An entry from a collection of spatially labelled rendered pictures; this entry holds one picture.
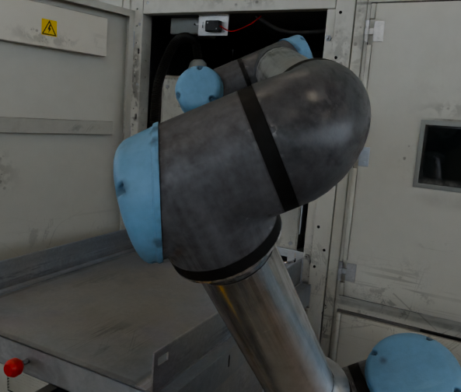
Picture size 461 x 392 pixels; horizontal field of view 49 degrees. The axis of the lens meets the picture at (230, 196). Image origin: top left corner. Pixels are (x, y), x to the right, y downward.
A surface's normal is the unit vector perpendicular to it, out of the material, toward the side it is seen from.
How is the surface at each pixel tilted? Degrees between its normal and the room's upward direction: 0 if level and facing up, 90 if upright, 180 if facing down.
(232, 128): 64
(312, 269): 90
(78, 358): 0
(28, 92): 90
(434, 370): 39
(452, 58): 90
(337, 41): 90
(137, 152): 51
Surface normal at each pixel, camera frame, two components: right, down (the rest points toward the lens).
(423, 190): -0.46, 0.11
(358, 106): 0.73, -0.24
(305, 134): 0.18, 0.02
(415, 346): -0.21, -0.69
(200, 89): -0.17, -0.14
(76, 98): 0.78, 0.15
